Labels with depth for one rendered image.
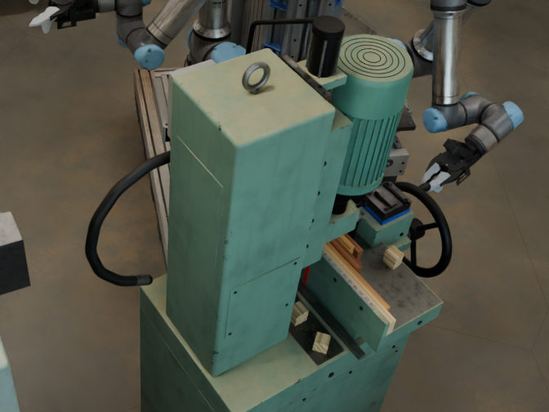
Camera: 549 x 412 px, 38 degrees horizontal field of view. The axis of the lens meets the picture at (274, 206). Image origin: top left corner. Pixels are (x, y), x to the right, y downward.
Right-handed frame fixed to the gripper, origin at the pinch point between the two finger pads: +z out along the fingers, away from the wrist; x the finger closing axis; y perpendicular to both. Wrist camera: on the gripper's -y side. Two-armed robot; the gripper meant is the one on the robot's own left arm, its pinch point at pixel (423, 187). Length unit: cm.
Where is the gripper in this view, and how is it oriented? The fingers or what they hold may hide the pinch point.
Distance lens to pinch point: 228.3
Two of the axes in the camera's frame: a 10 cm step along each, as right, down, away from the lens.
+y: 3.1, 4.1, 8.6
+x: -5.8, -6.3, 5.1
